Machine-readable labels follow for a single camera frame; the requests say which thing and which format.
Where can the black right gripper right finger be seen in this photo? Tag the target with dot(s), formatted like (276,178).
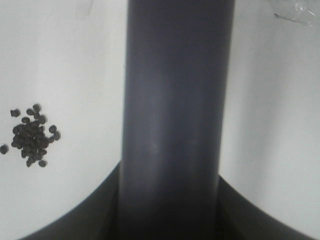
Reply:
(239,219)

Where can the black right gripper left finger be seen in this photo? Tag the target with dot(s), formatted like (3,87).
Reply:
(90,220)

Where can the pile of coffee beans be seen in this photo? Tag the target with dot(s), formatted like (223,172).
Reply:
(30,139)

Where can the stray coffee bean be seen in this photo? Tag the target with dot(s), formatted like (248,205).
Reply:
(4,149)

